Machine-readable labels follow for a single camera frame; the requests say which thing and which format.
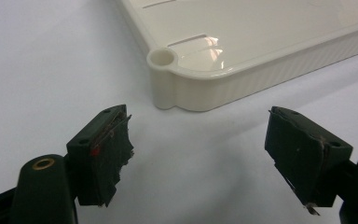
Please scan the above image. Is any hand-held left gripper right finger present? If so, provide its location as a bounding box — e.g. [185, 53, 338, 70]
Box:
[264, 105, 358, 224]

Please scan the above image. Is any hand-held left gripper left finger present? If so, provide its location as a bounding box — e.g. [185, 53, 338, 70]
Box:
[8, 104, 135, 224]

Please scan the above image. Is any cream plastic shelf tray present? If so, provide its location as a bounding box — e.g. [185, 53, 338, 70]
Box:
[117, 0, 358, 112]

